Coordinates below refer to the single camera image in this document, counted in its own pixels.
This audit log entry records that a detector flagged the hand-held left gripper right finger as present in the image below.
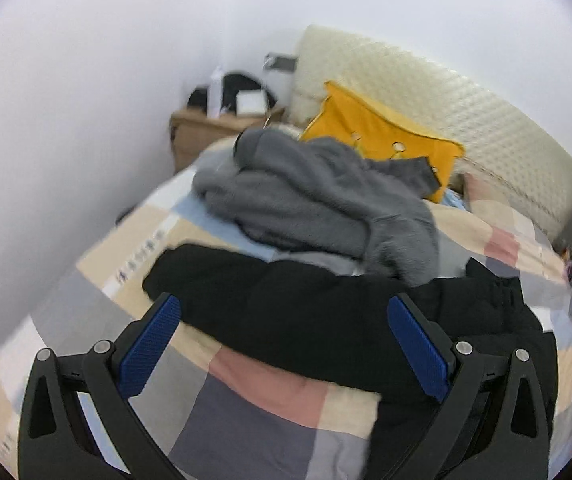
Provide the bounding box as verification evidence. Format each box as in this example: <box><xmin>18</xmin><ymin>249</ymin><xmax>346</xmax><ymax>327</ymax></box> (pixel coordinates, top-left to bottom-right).
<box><xmin>387</xmin><ymin>292</ymin><xmax>554</xmax><ymax>480</ymax></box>

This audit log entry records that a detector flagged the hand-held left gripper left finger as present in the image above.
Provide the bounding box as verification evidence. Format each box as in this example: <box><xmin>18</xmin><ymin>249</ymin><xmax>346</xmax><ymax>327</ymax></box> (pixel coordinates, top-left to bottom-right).
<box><xmin>17</xmin><ymin>292</ymin><xmax>191</xmax><ymax>480</ymax></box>

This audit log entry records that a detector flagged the black garment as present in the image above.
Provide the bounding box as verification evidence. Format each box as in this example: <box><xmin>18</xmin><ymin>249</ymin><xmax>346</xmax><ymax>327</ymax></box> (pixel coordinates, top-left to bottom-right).
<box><xmin>142</xmin><ymin>244</ymin><xmax>559</xmax><ymax>480</ymax></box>

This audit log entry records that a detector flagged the checked blanket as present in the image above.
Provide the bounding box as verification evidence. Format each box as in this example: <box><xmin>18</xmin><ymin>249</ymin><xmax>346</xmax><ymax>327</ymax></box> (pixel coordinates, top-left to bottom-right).
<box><xmin>0</xmin><ymin>135</ymin><xmax>572</xmax><ymax>480</ymax></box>

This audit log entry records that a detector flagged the pink pillow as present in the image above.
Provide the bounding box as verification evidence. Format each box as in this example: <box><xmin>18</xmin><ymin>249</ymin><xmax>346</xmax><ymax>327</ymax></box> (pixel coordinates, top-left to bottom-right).
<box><xmin>460</xmin><ymin>172</ymin><xmax>496</xmax><ymax>206</ymax></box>

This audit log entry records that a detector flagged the grey fleece garment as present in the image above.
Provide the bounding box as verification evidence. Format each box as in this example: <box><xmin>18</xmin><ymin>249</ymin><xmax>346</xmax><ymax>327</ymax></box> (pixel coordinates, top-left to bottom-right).
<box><xmin>192</xmin><ymin>127</ymin><xmax>441</xmax><ymax>286</ymax></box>

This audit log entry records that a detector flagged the wooden nightstand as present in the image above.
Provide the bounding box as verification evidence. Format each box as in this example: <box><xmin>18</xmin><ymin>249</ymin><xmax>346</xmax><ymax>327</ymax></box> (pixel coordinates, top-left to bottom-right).
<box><xmin>169</xmin><ymin>105</ymin><xmax>287</xmax><ymax>173</ymax></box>

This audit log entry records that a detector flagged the yellow pillow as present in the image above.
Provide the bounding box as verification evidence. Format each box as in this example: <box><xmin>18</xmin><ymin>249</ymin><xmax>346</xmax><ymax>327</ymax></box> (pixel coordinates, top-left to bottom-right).
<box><xmin>298</xmin><ymin>80</ymin><xmax>466</xmax><ymax>204</ymax></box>

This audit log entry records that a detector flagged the cream quilted headboard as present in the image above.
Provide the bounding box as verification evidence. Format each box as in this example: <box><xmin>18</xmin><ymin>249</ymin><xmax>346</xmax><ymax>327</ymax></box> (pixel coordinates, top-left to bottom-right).
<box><xmin>286</xmin><ymin>24</ymin><xmax>572</xmax><ymax>241</ymax></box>

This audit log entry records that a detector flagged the white bottle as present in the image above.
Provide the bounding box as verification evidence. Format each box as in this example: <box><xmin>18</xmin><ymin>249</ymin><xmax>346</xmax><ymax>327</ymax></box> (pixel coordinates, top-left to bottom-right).
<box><xmin>210</xmin><ymin>67</ymin><xmax>224</xmax><ymax>117</ymax></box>

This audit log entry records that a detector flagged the white box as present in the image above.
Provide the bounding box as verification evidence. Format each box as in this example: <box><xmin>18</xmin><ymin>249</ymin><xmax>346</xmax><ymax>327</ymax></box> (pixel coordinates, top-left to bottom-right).
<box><xmin>236</xmin><ymin>91</ymin><xmax>268</xmax><ymax>114</ymax></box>

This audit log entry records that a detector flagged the black bag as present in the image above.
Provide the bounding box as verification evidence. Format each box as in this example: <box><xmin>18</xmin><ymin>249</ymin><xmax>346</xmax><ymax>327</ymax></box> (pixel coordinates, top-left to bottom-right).
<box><xmin>187</xmin><ymin>73</ymin><xmax>277</xmax><ymax>111</ymax></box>

